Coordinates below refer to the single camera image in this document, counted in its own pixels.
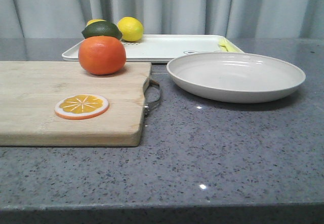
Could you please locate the orange mandarin fruit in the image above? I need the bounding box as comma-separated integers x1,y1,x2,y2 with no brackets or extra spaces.
78,36,126,75

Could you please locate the metal cutting board handle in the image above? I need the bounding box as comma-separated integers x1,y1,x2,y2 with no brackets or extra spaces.
143,79,161,117

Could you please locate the beige round plate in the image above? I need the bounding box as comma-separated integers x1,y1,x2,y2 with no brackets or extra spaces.
167,52,306,104

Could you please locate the yellow plastic fork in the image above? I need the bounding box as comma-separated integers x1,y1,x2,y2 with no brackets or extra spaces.
218,38,235,52

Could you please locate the green lime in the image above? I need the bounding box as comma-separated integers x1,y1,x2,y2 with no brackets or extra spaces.
82,21,122,40

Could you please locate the yellow plastic spoon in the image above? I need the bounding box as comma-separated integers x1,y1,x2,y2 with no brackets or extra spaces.
222,39,243,53

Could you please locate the yellow lemon right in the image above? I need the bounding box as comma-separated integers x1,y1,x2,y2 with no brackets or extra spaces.
117,17,144,42

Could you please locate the yellow lemon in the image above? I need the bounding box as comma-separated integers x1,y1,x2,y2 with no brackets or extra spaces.
86,19,105,27
117,17,144,42

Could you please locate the orange slice toy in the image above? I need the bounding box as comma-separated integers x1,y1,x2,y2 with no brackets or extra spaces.
54,94,109,120

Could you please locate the grey curtain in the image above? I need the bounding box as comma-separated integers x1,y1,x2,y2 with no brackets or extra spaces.
1,0,323,38

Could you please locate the yellow lemon left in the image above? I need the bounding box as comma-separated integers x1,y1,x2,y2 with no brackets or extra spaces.
86,19,105,27

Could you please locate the wooden cutting board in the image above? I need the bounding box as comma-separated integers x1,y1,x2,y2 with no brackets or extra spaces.
1,61,151,147

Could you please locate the white bear-print tray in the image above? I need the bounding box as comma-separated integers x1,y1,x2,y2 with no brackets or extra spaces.
61,34,246,62

